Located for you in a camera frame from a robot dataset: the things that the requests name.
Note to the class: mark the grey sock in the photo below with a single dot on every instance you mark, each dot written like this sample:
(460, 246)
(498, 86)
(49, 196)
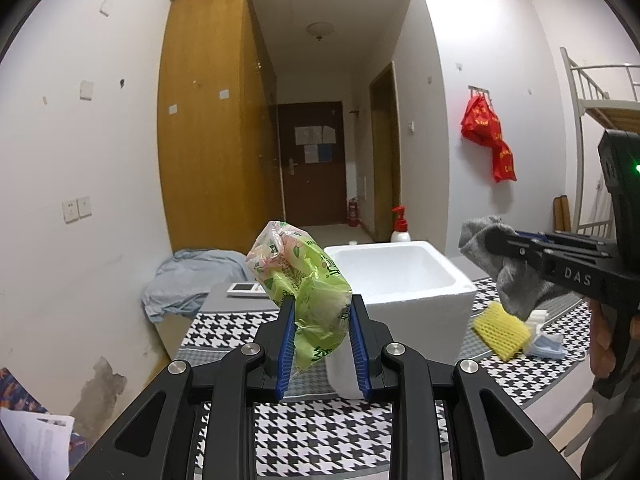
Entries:
(522, 299)

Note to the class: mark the green plastic bag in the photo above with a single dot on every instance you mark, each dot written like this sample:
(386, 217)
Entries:
(310, 280)

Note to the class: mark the white remote control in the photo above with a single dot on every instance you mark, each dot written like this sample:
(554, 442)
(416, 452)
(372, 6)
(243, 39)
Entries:
(246, 289)

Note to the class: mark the disposable face mask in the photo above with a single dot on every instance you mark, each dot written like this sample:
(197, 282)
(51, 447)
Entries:
(547, 346)

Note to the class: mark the metal wall hook rack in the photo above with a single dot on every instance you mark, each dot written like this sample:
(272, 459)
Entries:
(480, 89)

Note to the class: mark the yellow foam net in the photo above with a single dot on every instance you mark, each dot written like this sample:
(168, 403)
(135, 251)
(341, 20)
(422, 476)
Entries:
(500, 332)

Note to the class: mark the white paper sheet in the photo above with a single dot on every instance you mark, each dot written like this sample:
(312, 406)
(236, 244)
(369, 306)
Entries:
(328, 135)
(311, 154)
(308, 136)

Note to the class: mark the dark brown entrance door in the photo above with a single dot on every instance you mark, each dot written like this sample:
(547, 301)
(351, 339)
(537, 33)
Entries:
(312, 190)

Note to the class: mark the wooden boards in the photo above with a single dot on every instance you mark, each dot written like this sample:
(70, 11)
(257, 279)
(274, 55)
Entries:
(562, 215)

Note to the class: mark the red fire extinguisher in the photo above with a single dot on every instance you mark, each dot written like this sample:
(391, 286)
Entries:
(353, 214)

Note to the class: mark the white wall switch box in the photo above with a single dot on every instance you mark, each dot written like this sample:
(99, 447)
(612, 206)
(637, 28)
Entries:
(87, 90)

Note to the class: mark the white wall socket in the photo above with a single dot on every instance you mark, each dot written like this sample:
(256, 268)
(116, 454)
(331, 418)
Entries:
(84, 206)
(70, 210)

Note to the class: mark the white paper stack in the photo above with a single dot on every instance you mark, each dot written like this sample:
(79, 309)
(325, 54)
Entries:
(30, 440)

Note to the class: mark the wooden wardrobe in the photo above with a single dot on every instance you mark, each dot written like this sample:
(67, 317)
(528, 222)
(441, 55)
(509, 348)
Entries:
(210, 135)

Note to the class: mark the blue patterned cloth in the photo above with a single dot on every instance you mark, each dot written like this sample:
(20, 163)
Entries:
(15, 390)

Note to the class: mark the red plastic bag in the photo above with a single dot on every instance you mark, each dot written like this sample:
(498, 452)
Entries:
(504, 162)
(480, 122)

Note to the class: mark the houndstooth table mat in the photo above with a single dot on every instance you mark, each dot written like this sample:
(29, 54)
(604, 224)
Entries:
(320, 440)

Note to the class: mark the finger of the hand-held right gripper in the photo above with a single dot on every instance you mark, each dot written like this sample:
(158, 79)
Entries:
(560, 267)
(575, 240)

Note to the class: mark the person's right hand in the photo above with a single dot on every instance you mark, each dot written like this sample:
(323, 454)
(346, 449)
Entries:
(601, 340)

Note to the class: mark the metal bunk bed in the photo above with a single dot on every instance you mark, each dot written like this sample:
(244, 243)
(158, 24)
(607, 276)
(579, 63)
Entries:
(582, 125)

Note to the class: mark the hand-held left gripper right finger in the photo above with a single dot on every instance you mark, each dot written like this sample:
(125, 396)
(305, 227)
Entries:
(359, 355)

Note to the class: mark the white foam piece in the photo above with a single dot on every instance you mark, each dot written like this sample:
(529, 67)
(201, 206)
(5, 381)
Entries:
(539, 319)

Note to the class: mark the round ceiling lamp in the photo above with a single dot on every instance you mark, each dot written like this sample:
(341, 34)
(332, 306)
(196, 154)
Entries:
(320, 30)

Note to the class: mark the white bottle with red pump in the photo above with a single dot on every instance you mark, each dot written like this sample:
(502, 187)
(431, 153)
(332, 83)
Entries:
(400, 234)

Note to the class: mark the light blue cloth pile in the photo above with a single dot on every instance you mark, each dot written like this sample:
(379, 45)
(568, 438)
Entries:
(190, 280)

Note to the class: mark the blue paper sheet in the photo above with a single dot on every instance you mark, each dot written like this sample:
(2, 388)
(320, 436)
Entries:
(326, 152)

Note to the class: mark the wooden side door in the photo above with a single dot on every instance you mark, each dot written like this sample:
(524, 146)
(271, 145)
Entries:
(385, 160)

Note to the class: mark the white foam box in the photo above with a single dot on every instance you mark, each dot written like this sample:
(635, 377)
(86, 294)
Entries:
(415, 310)

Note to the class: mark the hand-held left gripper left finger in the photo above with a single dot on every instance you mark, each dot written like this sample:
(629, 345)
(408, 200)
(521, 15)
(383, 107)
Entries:
(284, 355)

